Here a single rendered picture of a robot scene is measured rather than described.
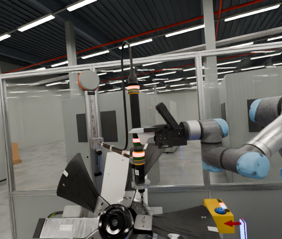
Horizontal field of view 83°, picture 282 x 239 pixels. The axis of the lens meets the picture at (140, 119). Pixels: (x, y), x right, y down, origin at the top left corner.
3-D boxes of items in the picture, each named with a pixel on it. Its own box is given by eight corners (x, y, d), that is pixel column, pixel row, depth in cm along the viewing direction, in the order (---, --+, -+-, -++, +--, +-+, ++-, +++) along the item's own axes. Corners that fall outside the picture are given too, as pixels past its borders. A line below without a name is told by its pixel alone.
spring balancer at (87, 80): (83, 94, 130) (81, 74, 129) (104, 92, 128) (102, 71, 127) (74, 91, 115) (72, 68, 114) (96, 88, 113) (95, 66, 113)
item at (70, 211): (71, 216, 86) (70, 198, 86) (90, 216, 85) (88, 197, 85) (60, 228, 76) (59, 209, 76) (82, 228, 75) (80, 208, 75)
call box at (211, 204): (204, 216, 94) (203, 198, 94) (222, 216, 93) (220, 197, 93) (213, 236, 78) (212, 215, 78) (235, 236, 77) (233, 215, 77)
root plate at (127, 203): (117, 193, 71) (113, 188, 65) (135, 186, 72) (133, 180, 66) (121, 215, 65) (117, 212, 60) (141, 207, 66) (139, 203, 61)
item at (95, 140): (91, 148, 117) (89, 137, 116) (100, 147, 120) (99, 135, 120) (94, 150, 108) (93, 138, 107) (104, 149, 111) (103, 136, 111)
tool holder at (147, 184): (126, 183, 62) (124, 158, 62) (141, 178, 66) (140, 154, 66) (137, 191, 54) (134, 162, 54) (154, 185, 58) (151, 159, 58)
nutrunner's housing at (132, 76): (134, 191, 60) (124, 68, 59) (143, 188, 62) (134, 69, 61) (139, 195, 57) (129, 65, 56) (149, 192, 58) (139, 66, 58)
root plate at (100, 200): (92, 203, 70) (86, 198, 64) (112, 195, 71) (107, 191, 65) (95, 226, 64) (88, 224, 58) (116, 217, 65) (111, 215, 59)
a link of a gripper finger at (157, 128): (144, 133, 54) (169, 130, 56) (144, 128, 54) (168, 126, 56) (141, 132, 58) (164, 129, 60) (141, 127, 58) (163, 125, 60)
